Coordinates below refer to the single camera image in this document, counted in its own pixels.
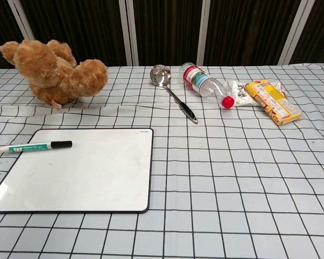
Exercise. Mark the marker pen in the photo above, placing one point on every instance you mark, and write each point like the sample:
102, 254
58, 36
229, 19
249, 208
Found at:
29, 148

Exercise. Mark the clear plastic bottle red cap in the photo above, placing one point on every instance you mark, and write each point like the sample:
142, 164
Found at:
202, 81

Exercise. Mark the white black checked tablecloth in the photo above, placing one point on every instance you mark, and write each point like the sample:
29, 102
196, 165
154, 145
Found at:
232, 175

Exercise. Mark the white snack bag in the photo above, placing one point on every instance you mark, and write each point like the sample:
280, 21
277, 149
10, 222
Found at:
241, 94

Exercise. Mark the yellow snack package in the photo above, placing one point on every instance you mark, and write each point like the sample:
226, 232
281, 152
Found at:
275, 102

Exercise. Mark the brown plush teddy bear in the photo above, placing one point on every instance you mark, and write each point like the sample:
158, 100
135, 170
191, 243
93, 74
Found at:
56, 73

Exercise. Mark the white drawing board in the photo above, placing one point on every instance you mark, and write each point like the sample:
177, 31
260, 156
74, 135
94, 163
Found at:
83, 175

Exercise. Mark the dark folding screen white frame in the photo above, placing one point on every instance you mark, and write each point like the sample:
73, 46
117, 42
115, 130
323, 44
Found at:
164, 27

